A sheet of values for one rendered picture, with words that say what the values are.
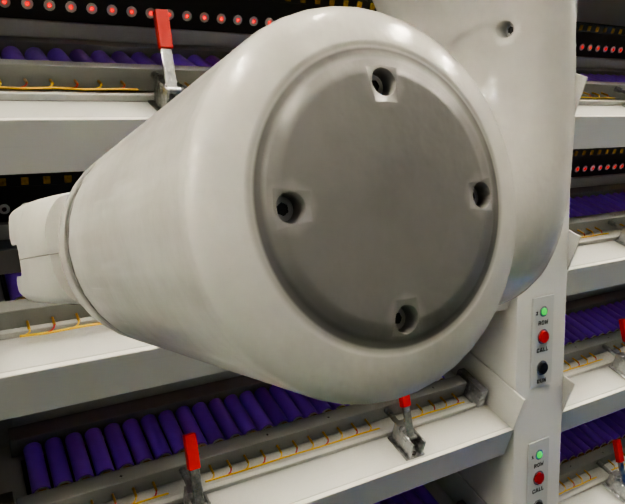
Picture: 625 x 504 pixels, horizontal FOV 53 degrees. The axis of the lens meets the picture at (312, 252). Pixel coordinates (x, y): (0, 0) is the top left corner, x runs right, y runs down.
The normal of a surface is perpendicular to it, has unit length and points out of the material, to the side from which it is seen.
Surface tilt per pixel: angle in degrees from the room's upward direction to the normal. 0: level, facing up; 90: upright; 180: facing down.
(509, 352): 90
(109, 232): 85
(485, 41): 95
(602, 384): 21
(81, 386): 111
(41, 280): 99
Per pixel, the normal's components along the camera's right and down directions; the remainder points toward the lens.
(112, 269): -0.83, 0.27
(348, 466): 0.15, -0.88
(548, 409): 0.51, 0.13
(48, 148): 0.48, 0.47
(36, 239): -0.74, 0.12
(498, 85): -0.58, 0.07
